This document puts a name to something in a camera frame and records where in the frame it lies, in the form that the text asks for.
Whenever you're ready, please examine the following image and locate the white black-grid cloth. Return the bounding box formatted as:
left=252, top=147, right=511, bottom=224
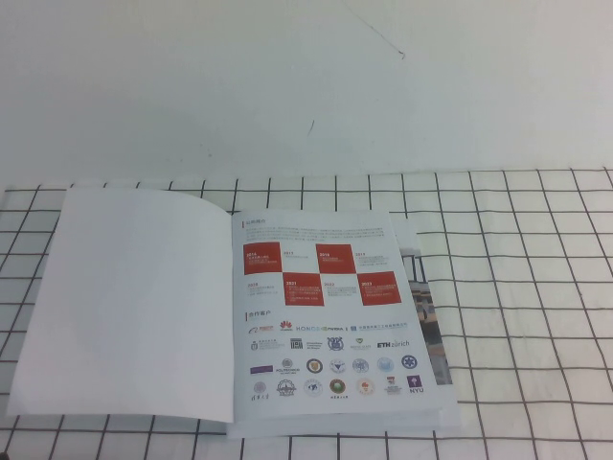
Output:
left=0, top=167, right=613, bottom=460

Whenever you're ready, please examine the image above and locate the AgileX brochure book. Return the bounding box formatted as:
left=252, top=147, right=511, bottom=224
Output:
left=227, top=218, right=464, bottom=440
left=5, top=186, right=446, bottom=438

